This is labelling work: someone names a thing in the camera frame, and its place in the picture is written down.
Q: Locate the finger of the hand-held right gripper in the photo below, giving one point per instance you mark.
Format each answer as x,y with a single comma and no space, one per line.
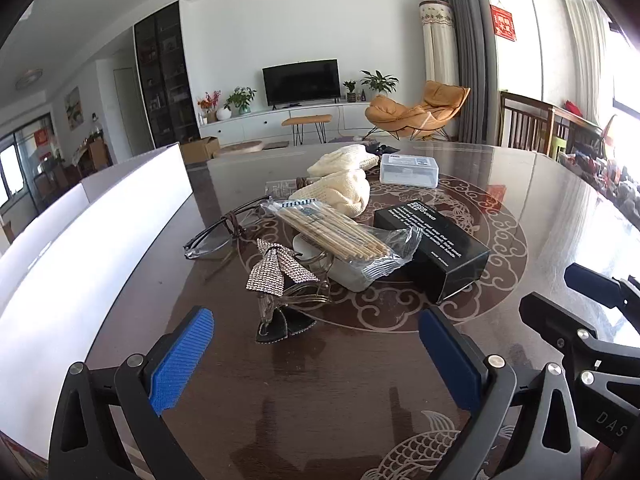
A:
550,320
590,282

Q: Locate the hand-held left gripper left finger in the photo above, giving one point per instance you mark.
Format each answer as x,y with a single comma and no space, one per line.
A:
182,355

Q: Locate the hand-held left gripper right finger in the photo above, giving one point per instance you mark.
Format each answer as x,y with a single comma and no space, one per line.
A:
450,365

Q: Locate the black bow hair clip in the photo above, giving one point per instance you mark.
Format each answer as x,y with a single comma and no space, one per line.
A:
282,327

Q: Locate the black cardboard box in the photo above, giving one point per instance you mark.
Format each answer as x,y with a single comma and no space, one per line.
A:
430,240

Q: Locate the white plastic case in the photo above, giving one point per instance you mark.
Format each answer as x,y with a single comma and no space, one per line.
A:
350,275

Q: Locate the dark-framed eyeglasses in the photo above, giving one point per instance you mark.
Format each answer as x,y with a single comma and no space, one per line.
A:
231,225

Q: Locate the white cardboard storage box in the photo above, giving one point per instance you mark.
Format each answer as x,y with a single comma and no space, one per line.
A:
75,260

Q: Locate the plastic pack of wooden sticks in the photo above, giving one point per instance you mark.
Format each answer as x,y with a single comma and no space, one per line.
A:
330,232

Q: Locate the clear plastic box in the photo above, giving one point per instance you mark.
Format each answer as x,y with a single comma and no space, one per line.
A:
409,170

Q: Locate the cream knitted sock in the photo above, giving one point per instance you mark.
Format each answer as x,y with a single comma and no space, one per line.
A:
335,192
340,160

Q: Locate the colourful clutter pile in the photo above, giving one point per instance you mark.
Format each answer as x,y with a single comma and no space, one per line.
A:
600,160

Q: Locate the wooden chair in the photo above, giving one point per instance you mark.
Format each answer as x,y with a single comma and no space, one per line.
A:
525,110

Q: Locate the brown cardboard box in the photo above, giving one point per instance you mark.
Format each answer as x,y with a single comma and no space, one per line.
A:
197,150

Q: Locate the beige round floor cushion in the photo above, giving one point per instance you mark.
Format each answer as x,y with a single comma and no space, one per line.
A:
242,146

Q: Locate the wooden dining table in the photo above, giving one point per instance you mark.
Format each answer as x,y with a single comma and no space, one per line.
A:
92,152

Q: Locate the dark cloth bundle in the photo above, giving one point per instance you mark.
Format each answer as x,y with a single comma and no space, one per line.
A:
384,148

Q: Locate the white sheer curtain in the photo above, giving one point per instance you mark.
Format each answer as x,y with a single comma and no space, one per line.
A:
585,55

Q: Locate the dark floor mat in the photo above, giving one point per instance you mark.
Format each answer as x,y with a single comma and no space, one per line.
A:
275,145

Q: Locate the white television cabinet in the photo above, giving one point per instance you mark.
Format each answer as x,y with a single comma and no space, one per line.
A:
260,125

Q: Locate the white round vase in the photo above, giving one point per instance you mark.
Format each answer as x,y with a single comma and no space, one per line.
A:
223,114

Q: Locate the purple floor mat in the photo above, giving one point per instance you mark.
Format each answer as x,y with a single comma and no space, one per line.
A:
345,138

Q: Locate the red flower bouquet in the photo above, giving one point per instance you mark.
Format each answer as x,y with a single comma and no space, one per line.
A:
209,102

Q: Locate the orange lounge chair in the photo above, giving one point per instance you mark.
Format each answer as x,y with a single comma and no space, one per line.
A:
400,112

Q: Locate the bushy potted plant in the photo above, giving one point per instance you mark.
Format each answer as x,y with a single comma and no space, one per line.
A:
240,99

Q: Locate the orange padded bench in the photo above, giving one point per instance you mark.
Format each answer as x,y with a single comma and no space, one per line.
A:
306,120

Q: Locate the grey curtain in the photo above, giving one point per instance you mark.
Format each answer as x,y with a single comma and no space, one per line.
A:
467,35

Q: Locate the dark glass display cabinet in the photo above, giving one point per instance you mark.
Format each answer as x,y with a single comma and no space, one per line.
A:
165,75

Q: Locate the covered standing air conditioner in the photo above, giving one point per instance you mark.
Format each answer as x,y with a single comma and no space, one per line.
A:
439,45

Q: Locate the large potted plant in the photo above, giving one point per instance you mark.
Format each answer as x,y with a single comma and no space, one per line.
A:
378,82

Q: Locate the small potted plant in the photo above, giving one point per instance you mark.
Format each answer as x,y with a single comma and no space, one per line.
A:
350,91

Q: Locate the flat screen television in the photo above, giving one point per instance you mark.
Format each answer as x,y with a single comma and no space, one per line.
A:
301,82

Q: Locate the round ceiling lamp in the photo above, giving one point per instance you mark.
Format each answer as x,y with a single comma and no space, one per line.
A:
28,79

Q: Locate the framed wall painting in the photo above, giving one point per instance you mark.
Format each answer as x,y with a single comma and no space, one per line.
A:
73,107

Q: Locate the red wall poster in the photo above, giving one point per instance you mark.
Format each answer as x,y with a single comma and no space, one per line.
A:
503,22

